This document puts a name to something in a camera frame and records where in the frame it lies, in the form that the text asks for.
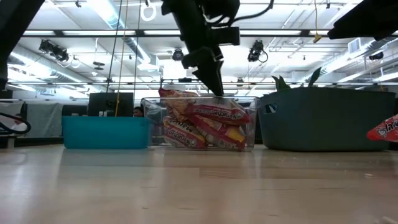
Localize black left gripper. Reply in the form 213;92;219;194
160;0;241;97

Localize red and clear noodle pack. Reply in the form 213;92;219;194
158;87;200;123

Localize red Maruchan noodle pack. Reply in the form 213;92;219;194
162;115;209;149
185;103;251;126
192;116;247;151

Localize orange Maruchan noodle pack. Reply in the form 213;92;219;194
366;113;398;143

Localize round black ceiling spotlight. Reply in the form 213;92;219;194
172;47;185;62

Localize clear plastic container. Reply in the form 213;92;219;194
141;96;261;152

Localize succulent plant in white pot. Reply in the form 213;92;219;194
271;66;323;92

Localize black monitor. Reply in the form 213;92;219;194
87;91;135;118

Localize bright teal plastic box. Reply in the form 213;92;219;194
61;115;150;150

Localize dark teal plastic bin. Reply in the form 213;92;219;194
257;86;397;152

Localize grey partition panel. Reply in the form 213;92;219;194
25;102;65;139

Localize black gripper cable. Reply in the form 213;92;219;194
229;0;275;25

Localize white hanging ring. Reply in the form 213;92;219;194
139;1;157;22

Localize yellow hanging cord with plug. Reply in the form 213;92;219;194
313;0;323;44

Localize black looped cable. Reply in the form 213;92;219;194
0;111;32;136

